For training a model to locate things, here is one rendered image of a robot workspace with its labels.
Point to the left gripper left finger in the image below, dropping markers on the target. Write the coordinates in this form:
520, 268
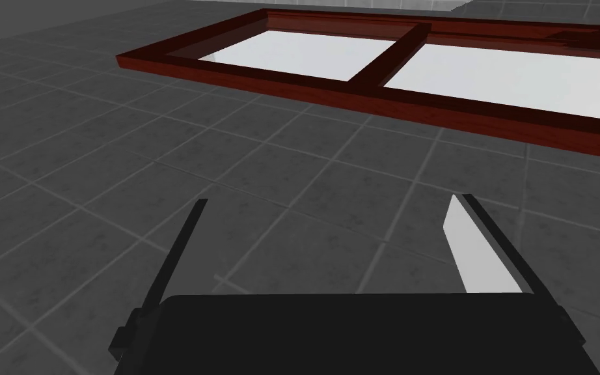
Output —
176, 257

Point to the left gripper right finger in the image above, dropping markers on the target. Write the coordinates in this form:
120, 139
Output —
482, 250

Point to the dark red wooden window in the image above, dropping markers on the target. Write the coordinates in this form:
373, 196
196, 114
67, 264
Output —
399, 112

